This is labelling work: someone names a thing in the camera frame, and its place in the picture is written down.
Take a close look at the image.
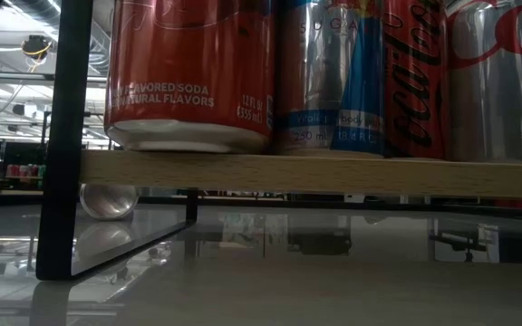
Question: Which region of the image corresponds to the silver Diet Coke can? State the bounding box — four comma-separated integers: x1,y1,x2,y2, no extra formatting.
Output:
444,0,522,163

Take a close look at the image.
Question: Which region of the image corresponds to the red Fanta can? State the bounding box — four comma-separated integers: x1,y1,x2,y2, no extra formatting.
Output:
103,0,275,154

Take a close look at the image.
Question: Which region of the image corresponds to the wooden shelf with black frame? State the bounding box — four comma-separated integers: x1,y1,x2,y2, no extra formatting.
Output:
35,0,522,282

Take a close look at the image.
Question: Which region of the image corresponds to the red Coca-Cola Zero can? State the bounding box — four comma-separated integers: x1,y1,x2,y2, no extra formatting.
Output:
382,0,449,160

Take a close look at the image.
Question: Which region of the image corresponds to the black round ceiling fixture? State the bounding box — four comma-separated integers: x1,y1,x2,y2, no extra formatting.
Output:
21,34,53,61

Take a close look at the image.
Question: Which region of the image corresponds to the blue and silver slim can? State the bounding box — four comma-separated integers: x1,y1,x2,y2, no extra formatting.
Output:
78,183,140,222

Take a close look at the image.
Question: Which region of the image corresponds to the long ceiling light strip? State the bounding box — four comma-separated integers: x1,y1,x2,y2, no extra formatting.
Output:
0,71,109,86

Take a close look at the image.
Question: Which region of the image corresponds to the teal and white slim can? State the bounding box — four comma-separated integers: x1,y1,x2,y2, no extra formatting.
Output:
273,0,388,158

